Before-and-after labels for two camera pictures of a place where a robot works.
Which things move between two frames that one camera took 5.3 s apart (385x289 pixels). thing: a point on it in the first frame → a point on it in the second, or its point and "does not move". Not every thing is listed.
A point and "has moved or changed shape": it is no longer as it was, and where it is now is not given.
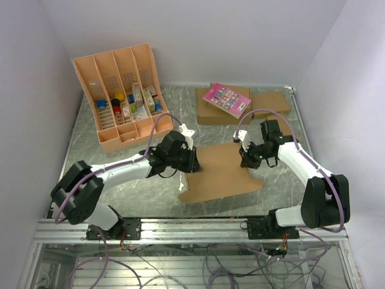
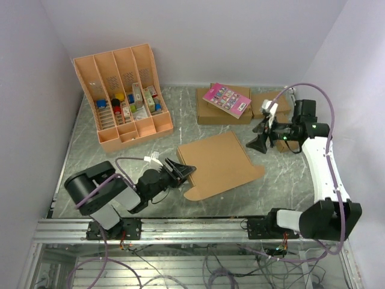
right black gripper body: x=254 y=155 → x=272 y=133
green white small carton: x=149 y=100 does not move
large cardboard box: x=221 y=174 has moved or changed shape
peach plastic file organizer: x=121 y=90 does not move
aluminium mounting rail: x=180 y=231 does not move
